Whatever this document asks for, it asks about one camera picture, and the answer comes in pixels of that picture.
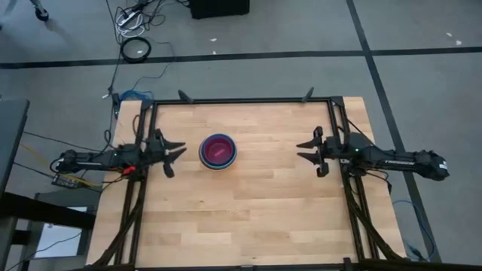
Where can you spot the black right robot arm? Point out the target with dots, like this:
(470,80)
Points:
(399,161)

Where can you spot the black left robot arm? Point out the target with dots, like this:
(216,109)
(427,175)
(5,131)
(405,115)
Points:
(94,160)

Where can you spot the black aluminium table frame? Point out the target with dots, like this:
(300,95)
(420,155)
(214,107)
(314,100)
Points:
(244,101)

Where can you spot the red clip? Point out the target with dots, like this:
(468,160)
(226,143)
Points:
(129,170)

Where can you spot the blue plastic bowl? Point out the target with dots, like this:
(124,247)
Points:
(218,168)

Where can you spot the chair caster wheel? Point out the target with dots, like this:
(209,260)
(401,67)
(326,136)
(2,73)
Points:
(40,13)

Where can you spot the black box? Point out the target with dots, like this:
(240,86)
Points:
(218,8)

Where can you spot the black desk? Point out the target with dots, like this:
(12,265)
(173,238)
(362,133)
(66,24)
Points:
(41,212)

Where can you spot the white power strip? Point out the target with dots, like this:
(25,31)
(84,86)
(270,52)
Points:
(128,18)

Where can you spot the dark grey table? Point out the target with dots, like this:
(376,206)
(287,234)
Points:
(11,135)

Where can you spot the pink plastic bowl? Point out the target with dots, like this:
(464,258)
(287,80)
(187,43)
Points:
(218,150)

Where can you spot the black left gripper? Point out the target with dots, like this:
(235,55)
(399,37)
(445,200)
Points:
(154,150)

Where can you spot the small electronics box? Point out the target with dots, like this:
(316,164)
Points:
(66,181)

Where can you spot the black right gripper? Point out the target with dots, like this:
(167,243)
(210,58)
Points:
(331,148)

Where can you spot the purple translucent plastic bowl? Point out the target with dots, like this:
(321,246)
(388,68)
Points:
(203,152)

